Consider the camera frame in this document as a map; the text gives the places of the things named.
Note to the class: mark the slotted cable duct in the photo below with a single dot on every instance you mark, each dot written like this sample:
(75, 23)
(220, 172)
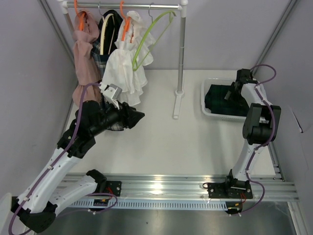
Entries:
(202, 205)

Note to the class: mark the white ruffled skirt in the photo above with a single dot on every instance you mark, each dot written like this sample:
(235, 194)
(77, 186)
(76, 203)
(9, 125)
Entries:
(119, 69)

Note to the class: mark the pink skirt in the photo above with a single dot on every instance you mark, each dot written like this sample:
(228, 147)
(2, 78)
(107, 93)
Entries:
(85, 67)

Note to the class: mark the navy plaid skirt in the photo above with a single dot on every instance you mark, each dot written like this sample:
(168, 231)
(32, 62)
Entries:
(104, 45)

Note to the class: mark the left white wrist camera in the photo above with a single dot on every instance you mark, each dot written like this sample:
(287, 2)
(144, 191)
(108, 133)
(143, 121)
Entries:
(111, 93)

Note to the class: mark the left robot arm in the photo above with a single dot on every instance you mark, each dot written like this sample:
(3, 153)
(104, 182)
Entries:
(39, 205)

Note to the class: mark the green plaid skirt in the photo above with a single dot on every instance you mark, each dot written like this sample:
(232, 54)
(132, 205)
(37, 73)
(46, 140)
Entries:
(215, 102)

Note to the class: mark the green plastic hanger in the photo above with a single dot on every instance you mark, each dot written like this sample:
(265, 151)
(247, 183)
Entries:
(148, 37)

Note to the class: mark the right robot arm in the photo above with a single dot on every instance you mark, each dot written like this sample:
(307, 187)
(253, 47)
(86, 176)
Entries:
(259, 129)

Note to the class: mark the right black mount plate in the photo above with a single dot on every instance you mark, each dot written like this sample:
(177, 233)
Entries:
(224, 191)

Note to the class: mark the orange plastic hanger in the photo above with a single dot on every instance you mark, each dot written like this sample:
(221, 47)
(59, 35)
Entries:
(127, 21)

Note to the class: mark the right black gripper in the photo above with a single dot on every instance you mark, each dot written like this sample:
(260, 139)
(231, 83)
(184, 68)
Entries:
(233, 87)

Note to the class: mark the metal clothes rack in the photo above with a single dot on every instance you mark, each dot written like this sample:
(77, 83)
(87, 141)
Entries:
(181, 7)

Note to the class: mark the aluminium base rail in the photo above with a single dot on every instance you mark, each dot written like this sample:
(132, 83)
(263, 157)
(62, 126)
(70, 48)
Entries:
(159, 172)

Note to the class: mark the left black mount plate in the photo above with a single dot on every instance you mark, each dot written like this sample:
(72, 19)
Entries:
(112, 187)

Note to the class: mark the orange hanger with pink skirt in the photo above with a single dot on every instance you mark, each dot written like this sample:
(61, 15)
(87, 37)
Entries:
(81, 16)

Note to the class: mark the black mount plate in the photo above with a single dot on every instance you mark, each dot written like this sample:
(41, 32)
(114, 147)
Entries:
(112, 187)
(224, 191)

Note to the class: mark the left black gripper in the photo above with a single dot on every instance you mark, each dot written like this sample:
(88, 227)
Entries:
(134, 116)

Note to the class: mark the white plastic basket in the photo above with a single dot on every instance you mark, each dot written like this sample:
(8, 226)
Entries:
(206, 83)

